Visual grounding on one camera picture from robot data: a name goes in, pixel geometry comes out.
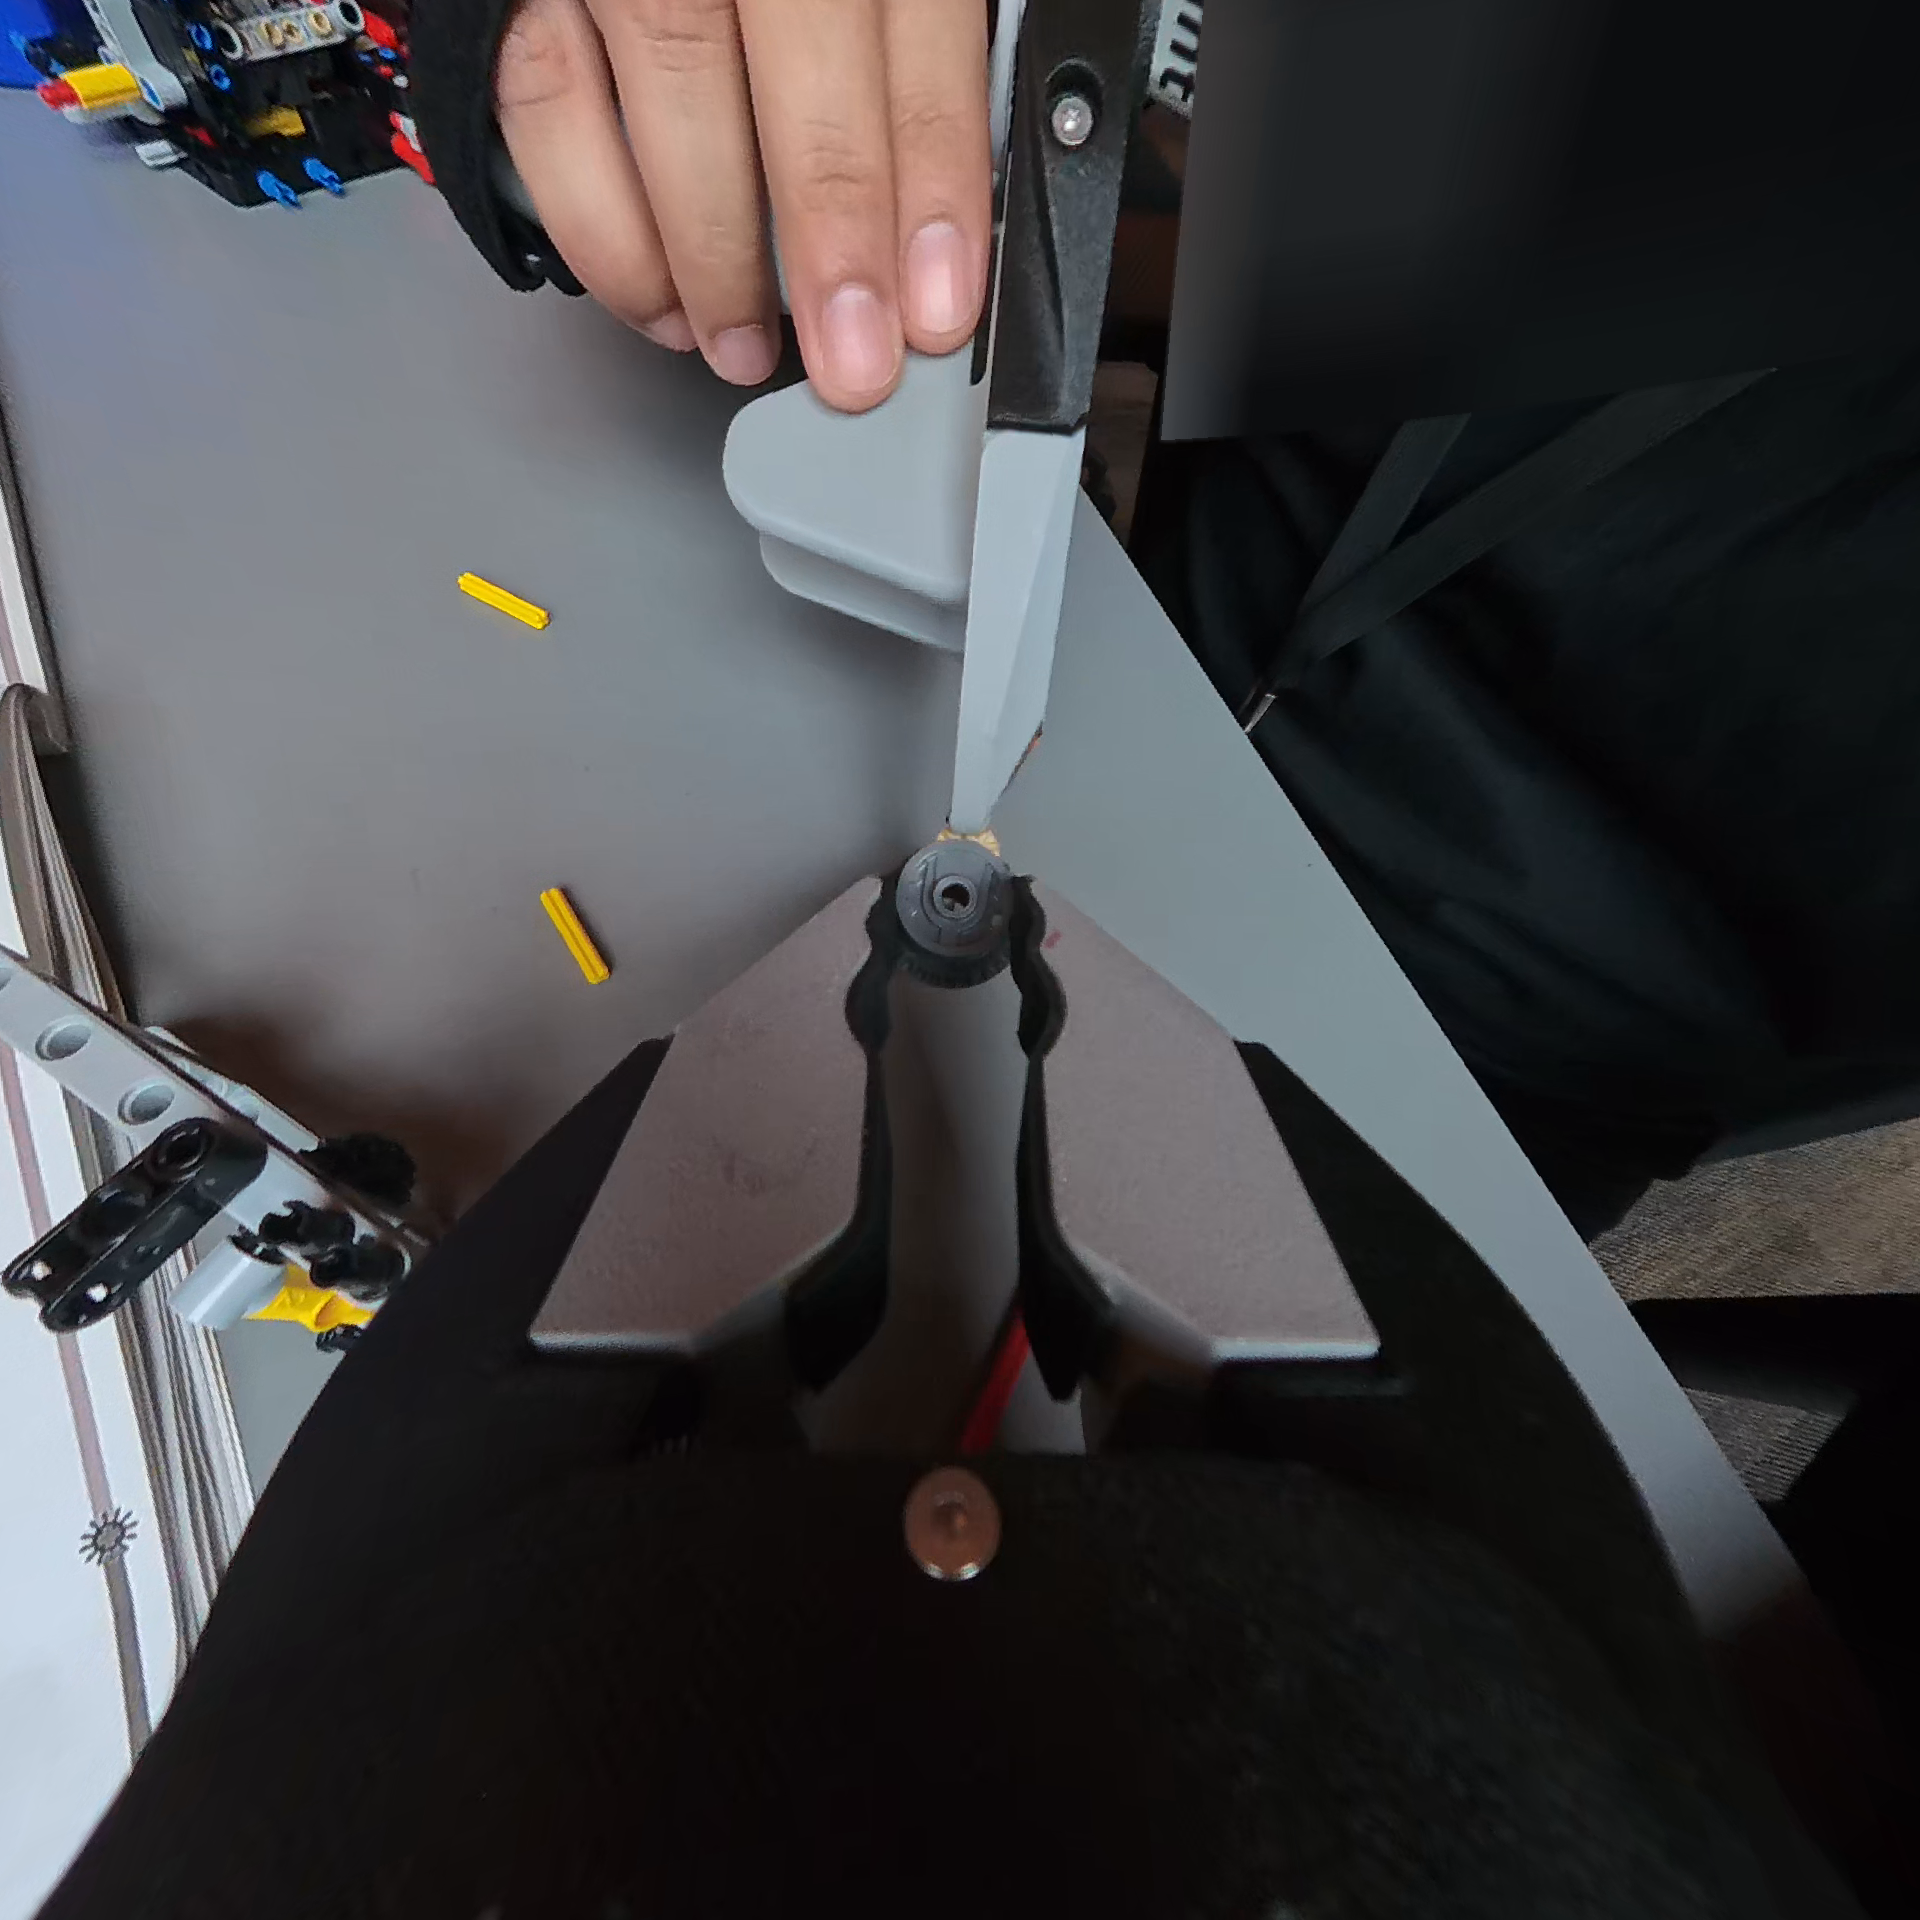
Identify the pile of loose lego pieces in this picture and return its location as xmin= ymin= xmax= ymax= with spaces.
xmin=0 ymin=0 xmax=440 ymax=208

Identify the red lego axle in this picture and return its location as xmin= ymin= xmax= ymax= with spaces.
xmin=957 ymin=1312 xmax=1034 ymax=1459

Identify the person's right hand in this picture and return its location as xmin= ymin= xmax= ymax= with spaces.
xmin=494 ymin=0 xmax=996 ymax=420

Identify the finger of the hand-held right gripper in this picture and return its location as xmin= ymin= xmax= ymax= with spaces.
xmin=950 ymin=426 xmax=1086 ymax=836

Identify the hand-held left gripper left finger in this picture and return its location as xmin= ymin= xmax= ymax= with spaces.
xmin=526 ymin=873 xmax=901 ymax=1396

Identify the grey lego differential gear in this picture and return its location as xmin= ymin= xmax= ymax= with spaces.
xmin=893 ymin=842 xmax=1012 ymax=993

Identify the grey lego frame assembly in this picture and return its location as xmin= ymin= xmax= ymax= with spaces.
xmin=0 ymin=943 xmax=440 ymax=1354

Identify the black lanyard strap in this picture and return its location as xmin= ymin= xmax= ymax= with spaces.
xmin=1241 ymin=369 xmax=1777 ymax=739

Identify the lego instruction booklet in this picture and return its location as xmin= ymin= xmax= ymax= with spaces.
xmin=0 ymin=407 xmax=264 ymax=1775

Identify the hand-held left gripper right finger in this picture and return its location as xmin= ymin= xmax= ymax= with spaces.
xmin=1012 ymin=879 xmax=1386 ymax=1411

